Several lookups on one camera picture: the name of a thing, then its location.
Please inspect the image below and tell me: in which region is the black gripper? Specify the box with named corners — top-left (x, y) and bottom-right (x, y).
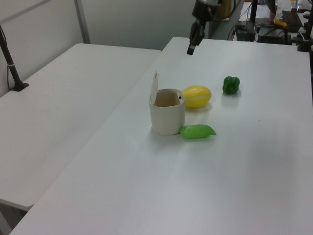
top-left (186, 0), bottom-right (214, 56)

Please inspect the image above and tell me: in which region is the beige garbage bin with lid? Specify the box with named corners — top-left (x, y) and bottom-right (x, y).
top-left (149, 70), bottom-right (186, 137)

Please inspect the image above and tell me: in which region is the black electronics box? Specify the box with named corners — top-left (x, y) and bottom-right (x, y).
top-left (234, 21), bottom-right (256, 42)

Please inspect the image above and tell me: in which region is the green toy bell pepper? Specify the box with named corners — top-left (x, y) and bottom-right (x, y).
top-left (222, 76), bottom-right (241, 95)

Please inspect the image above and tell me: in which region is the yellow striped toy melon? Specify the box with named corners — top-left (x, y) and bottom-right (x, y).
top-left (181, 85), bottom-right (212, 109)

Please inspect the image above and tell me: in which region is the black equipment block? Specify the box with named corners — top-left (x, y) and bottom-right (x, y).
top-left (256, 24), bottom-right (292, 45)

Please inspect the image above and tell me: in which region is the light green toy pea pod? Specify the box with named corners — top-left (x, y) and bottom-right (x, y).
top-left (179, 124), bottom-right (217, 140)

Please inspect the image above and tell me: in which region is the black clamp stand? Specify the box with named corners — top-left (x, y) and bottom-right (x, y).
top-left (296, 14), bottom-right (313, 52)

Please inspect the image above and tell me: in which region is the black pole with base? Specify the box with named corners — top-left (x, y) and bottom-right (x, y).
top-left (0, 24), bottom-right (30, 92)

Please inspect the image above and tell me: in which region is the black camera stand pole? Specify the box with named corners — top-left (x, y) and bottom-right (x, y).
top-left (248, 0), bottom-right (259, 42)

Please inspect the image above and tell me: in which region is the grey partition post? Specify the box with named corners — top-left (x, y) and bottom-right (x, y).
top-left (74, 0), bottom-right (91, 45)

